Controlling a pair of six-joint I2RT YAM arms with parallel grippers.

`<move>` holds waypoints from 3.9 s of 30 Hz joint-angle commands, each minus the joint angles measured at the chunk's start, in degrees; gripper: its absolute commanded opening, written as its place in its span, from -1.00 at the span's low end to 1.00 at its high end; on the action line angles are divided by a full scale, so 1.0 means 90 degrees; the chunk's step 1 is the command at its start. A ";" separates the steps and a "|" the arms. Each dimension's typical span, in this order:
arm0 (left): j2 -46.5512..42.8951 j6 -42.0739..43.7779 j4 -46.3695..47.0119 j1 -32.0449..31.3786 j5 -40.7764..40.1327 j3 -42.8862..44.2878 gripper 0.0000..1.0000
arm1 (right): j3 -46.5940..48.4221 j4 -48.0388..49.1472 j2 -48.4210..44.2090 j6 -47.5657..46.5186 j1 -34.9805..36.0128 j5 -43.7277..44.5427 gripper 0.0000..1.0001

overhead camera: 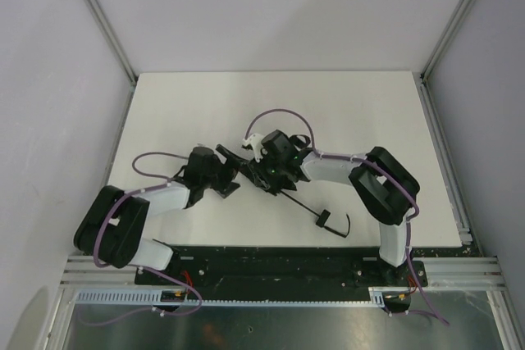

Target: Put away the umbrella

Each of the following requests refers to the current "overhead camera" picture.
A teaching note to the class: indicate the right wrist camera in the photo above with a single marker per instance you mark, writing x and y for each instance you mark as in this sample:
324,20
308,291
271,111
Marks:
254,142

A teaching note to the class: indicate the left aluminium frame post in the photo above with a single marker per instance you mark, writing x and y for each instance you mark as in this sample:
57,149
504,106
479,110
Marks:
103,23

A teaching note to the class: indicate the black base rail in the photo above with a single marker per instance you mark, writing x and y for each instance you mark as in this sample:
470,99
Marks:
289,274

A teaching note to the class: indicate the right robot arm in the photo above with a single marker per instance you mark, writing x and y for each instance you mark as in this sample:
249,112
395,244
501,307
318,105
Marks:
385,187

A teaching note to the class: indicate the black folding umbrella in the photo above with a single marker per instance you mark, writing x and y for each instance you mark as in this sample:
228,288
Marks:
303,206

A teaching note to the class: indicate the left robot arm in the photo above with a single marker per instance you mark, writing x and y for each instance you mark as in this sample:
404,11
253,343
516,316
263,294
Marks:
112,229

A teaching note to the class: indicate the right aluminium frame post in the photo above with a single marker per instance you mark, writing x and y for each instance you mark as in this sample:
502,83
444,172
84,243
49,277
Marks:
452,27

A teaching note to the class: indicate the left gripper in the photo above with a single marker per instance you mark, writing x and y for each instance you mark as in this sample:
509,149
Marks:
225,174

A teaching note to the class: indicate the aluminium frame post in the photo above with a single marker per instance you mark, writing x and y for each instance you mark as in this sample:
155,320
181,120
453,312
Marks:
452,27
103,23

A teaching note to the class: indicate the grey cable duct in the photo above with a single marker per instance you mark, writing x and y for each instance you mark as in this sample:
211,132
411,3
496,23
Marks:
168,298

